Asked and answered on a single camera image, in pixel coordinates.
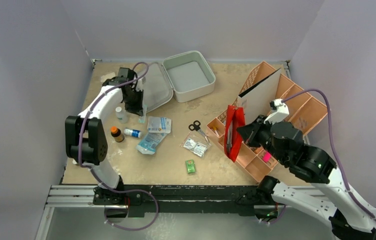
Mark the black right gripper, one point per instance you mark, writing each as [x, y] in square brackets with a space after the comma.
[254, 131]

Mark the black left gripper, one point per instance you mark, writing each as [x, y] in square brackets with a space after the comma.
[137, 109]

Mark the red fabric pouch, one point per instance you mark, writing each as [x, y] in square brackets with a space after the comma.
[235, 118]

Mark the teal dotted gauze packet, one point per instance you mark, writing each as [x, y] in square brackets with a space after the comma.
[142, 118]

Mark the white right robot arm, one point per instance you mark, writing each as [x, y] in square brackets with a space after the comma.
[349, 216]

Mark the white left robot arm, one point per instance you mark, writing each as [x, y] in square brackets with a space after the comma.
[171, 164]

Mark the grey open medicine case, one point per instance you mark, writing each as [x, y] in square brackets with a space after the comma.
[184, 77]

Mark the clear white cap bottle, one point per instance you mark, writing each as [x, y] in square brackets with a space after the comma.
[121, 115]

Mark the pink sticky note block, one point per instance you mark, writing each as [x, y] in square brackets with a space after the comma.
[266, 157]

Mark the white bottle blue label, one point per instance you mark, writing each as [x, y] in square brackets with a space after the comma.
[133, 133]

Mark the white blue mask packet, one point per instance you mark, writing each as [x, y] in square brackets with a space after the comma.
[159, 125]

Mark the white sponge pad stack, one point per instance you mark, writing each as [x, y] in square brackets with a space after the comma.
[107, 76]

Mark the brown bottle orange cap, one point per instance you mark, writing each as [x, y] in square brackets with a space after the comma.
[117, 134]

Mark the blue clear wipes packet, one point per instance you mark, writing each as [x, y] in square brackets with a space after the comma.
[148, 145]

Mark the clear bag of sachets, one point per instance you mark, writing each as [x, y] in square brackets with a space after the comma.
[196, 143]

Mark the peach plastic desk organizer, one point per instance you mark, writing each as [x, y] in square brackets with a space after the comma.
[305, 113]

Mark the small green box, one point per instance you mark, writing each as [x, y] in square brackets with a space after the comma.
[190, 166]

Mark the black handled scissors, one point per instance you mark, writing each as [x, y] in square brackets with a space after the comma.
[196, 126]

